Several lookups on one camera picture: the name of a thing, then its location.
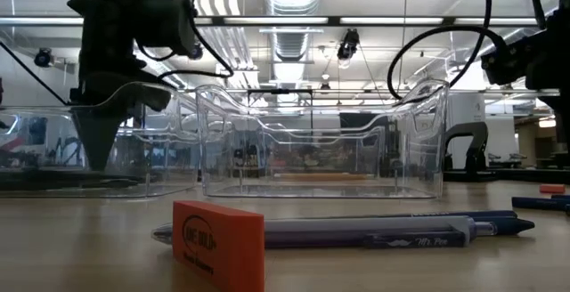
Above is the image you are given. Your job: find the black right camera cable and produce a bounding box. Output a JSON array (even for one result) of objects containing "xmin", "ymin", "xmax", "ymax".
[{"xmin": 386, "ymin": 0, "xmax": 509, "ymax": 106}]

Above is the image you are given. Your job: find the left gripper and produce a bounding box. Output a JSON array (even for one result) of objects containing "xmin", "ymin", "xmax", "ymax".
[{"xmin": 66, "ymin": 0, "xmax": 173, "ymax": 173}]

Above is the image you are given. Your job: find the black left camera cable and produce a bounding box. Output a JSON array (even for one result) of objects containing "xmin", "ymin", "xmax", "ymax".
[{"xmin": 133, "ymin": 0, "xmax": 235, "ymax": 84}]

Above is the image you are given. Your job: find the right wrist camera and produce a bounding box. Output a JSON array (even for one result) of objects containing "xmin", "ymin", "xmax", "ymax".
[{"xmin": 479, "ymin": 37, "xmax": 532, "ymax": 86}]

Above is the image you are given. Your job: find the orange pencil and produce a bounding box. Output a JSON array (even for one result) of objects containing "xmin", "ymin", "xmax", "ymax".
[{"xmin": 272, "ymin": 172, "xmax": 369, "ymax": 180}]

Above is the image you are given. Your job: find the black camera cable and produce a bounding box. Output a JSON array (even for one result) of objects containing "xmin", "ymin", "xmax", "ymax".
[
  {"xmin": 386, "ymin": 0, "xmax": 509, "ymax": 106},
  {"xmin": 133, "ymin": 0, "xmax": 235, "ymax": 84}
]

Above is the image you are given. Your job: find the red-orange eraser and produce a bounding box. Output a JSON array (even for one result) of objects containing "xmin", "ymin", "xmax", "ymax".
[{"xmin": 538, "ymin": 183, "xmax": 566, "ymax": 195}]

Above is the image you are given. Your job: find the silver ventilation duct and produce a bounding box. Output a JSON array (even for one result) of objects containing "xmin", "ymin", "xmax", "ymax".
[{"xmin": 262, "ymin": 0, "xmax": 325, "ymax": 61}]

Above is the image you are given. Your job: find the black slim pen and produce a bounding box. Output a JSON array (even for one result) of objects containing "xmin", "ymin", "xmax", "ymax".
[{"xmin": 284, "ymin": 209, "xmax": 519, "ymax": 220}]

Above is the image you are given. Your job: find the dark blue pen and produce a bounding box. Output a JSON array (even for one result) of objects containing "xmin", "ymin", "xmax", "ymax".
[
  {"xmin": 467, "ymin": 215, "xmax": 537, "ymax": 236},
  {"xmin": 510, "ymin": 195, "xmax": 570, "ymax": 211}
]

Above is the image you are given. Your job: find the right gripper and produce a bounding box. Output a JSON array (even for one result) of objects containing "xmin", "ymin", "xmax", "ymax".
[{"xmin": 525, "ymin": 9, "xmax": 570, "ymax": 151}]

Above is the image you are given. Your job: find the orange eraser black print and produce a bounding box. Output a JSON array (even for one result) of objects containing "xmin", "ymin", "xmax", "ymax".
[{"xmin": 171, "ymin": 199, "xmax": 267, "ymax": 292}]

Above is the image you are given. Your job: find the black retractable pen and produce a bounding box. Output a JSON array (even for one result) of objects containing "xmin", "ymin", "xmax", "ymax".
[{"xmin": 86, "ymin": 176, "xmax": 144, "ymax": 191}]

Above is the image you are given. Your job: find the long ceiling light bar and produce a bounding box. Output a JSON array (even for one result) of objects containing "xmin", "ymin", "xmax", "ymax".
[{"xmin": 0, "ymin": 14, "xmax": 553, "ymax": 27}]

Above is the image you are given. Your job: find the grey translucent retractable pen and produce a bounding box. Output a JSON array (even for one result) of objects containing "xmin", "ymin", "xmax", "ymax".
[{"xmin": 150, "ymin": 215, "xmax": 499, "ymax": 251}]

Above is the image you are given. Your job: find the clear plastic bin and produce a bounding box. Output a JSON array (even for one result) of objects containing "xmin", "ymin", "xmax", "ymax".
[
  {"xmin": 194, "ymin": 77, "xmax": 450, "ymax": 200},
  {"xmin": 79, "ymin": 116, "xmax": 201, "ymax": 185},
  {"xmin": 253, "ymin": 120, "xmax": 385, "ymax": 185},
  {"xmin": 0, "ymin": 82, "xmax": 201, "ymax": 200}
]

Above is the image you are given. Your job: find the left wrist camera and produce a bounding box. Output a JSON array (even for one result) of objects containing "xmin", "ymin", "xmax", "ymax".
[{"xmin": 133, "ymin": 0, "xmax": 198, "ymax": 58}]

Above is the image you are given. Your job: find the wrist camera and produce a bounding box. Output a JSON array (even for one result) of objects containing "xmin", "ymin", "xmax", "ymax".
[
  {"xmin": 479, "ymin": 37, "xmax": 532, "ymax": 86},
  {"xmin": 133, "ymin": 0, "xmax": 198, "ymax": 58}
]

